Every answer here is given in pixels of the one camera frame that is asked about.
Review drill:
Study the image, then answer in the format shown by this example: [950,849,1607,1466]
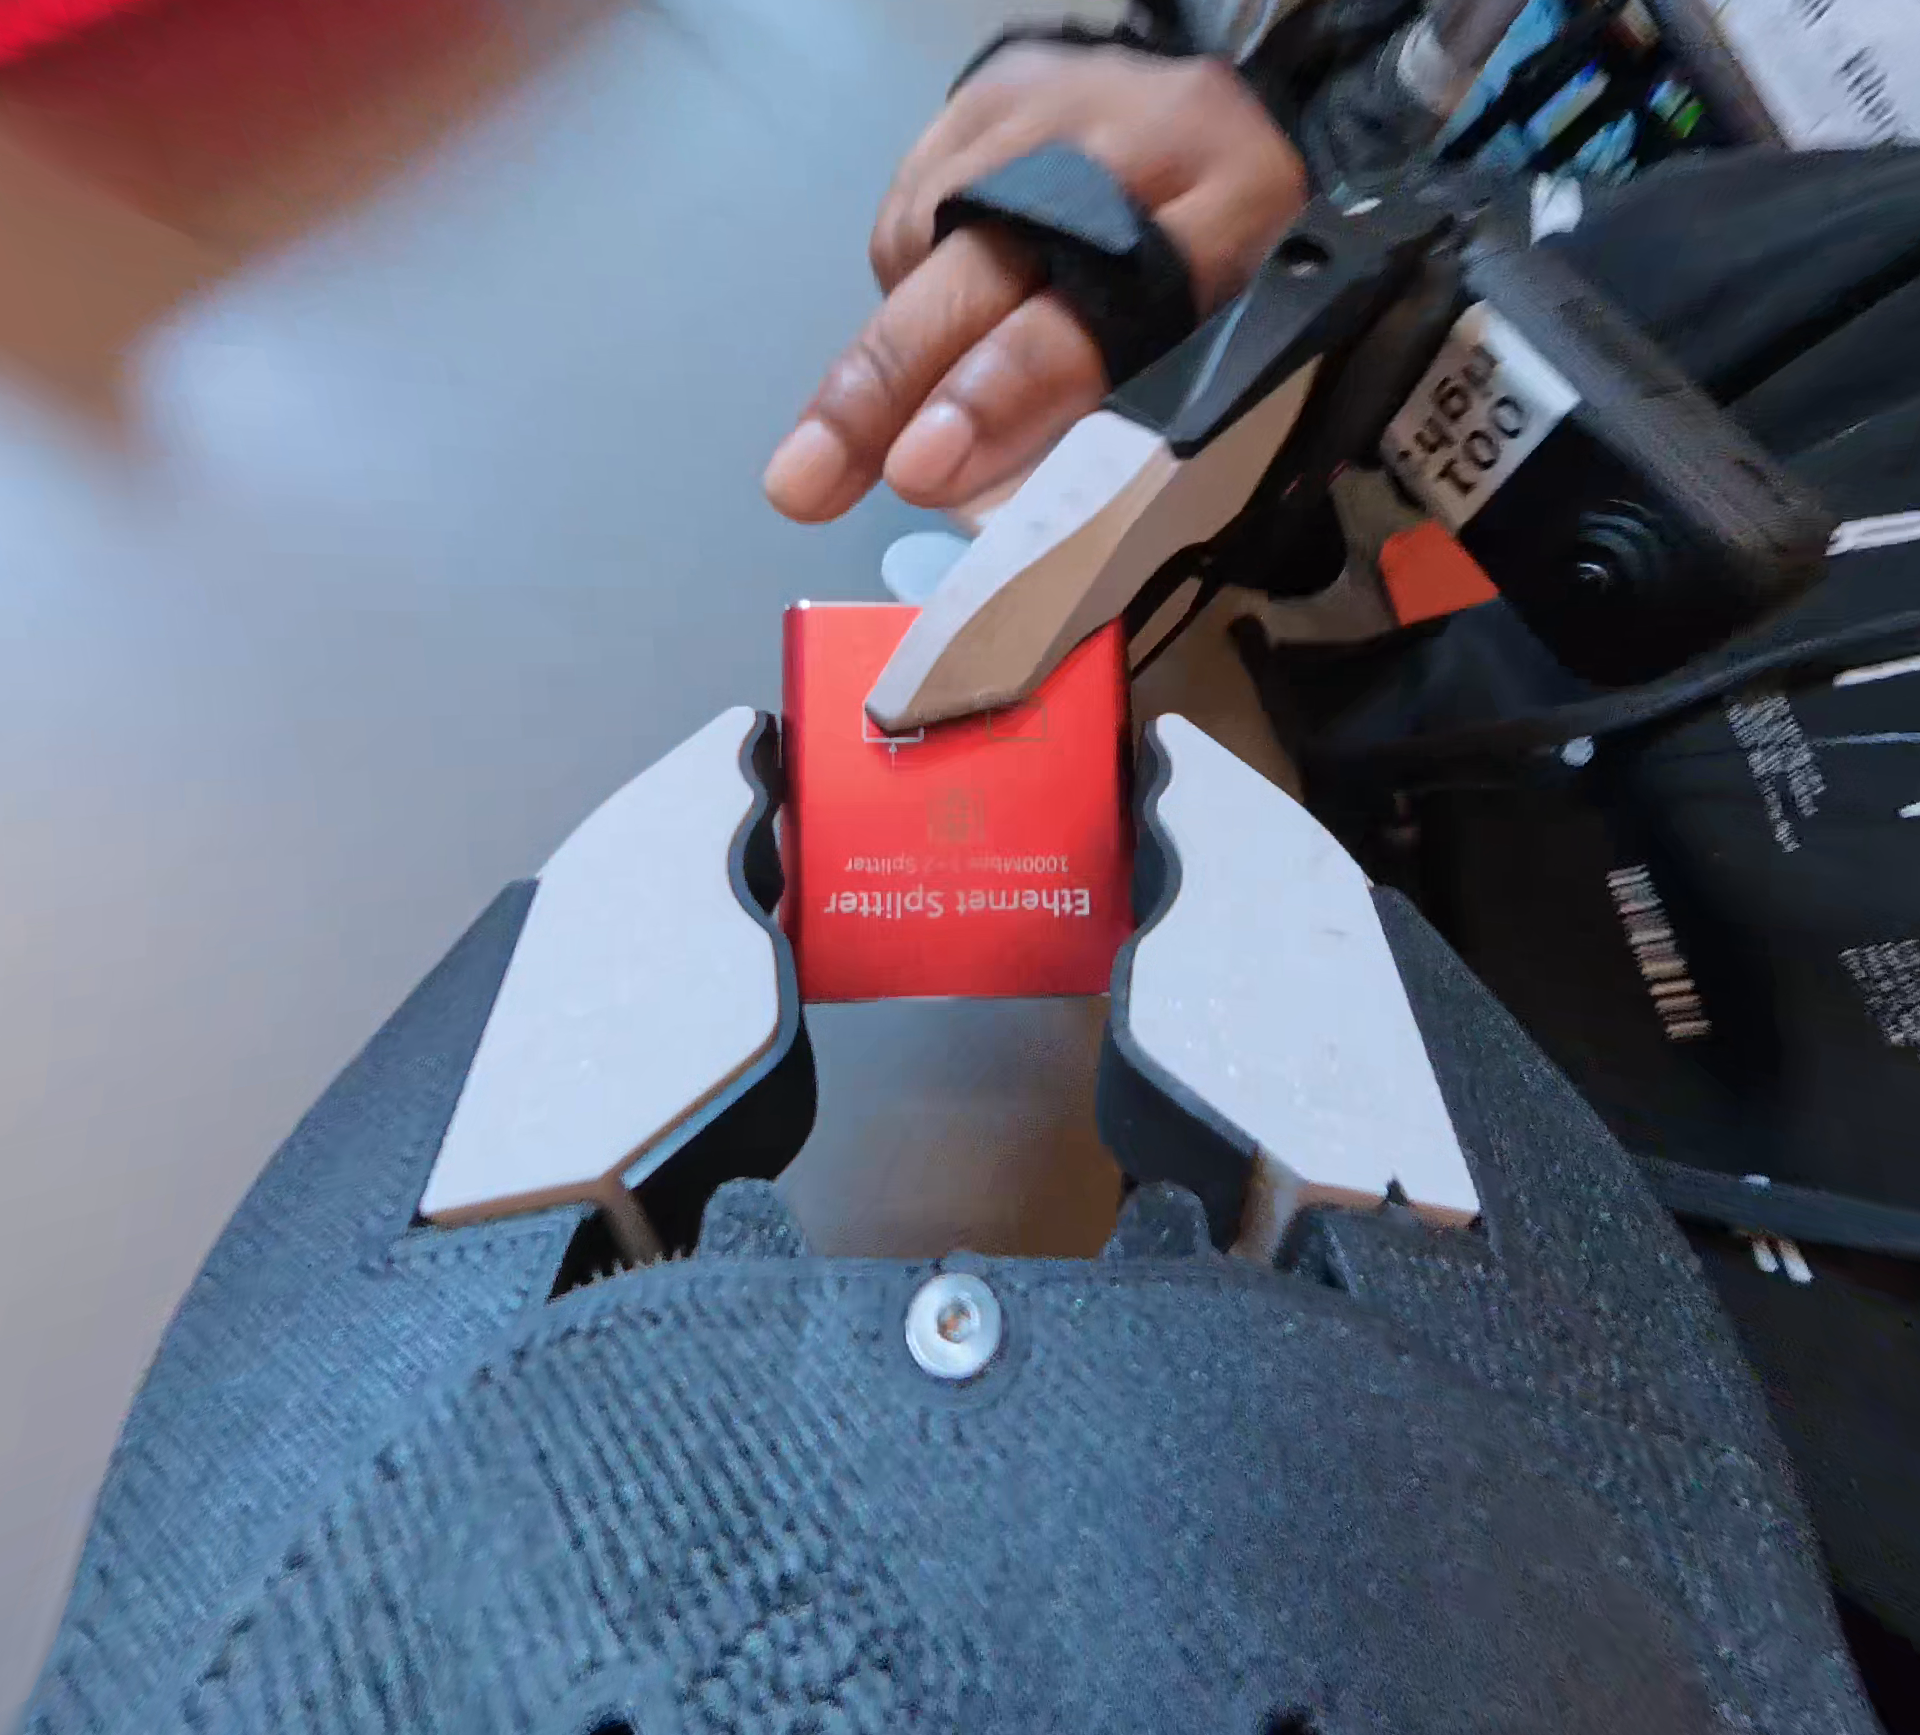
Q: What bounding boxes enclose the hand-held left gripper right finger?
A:
[1092,711,1488,1257]

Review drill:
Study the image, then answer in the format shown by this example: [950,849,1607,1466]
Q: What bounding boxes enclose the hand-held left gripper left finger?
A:
[414,705,821,1262]

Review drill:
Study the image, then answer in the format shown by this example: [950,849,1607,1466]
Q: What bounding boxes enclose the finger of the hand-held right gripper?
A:
[867,354,1334,737]

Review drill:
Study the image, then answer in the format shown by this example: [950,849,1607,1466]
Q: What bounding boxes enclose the red ethernet splitter box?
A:
[778,599,1142,1001]

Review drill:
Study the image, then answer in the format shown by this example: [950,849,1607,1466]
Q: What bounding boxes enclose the person's right hand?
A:
[766,40,1307,527]

